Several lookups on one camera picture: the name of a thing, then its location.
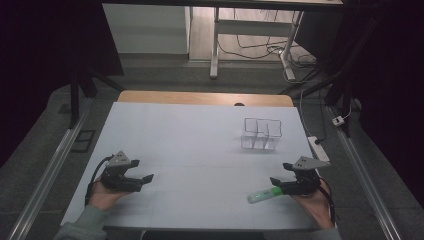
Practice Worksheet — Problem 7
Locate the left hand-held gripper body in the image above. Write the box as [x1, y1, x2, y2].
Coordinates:
[99, 150, 145, 193]

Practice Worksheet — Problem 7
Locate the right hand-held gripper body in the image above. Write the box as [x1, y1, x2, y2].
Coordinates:
[279, 155, 332, 197]

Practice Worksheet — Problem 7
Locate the green highlighter pen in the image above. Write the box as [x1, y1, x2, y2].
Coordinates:
[246, 186, 284, 205]

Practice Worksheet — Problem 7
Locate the clear acrylic pen holder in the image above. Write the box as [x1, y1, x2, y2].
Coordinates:
[240, 117, 284, 152]

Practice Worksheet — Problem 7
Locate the person's left hand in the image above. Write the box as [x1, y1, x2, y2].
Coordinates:
[87, 178, 134, 212]

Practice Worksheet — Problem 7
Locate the person's right hand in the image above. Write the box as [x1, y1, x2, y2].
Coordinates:
[291, 179, 336, 231]

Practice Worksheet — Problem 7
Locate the white power strip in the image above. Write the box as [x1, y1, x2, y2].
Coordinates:
[306, 135, 331, 164]

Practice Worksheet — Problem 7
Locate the white table cover sheet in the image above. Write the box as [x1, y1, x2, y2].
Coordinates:
[60, 101, 338, 233]

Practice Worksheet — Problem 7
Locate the black metal stand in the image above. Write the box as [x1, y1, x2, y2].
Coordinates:
[67, 64, 125, 130]

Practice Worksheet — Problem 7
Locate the white cabinet panel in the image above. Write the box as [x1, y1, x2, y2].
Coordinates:
[102, 3, 192, 55]

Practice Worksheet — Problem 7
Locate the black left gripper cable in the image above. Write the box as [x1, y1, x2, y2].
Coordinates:
[84, 154, 115, 207]

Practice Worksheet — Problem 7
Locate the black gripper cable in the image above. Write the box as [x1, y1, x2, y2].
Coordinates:
[84, 154, 115, 207]
[317, 176, 337, 225]

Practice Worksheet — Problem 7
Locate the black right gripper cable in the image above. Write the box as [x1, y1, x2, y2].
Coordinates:
[317, 176, 337, 225]

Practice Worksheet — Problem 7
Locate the white power cable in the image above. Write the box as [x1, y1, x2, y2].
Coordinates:
[298, 87, 316, 138]

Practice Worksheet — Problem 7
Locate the aluminium rail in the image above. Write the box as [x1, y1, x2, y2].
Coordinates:
[324, 104, 403, 240]
[6, 97, 95, 240]

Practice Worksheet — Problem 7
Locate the black floor cable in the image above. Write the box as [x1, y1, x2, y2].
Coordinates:
[217, 8, 318, 68]

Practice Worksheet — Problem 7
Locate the white desk frame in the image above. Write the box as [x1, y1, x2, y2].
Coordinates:
[209, 6, 305, 82]

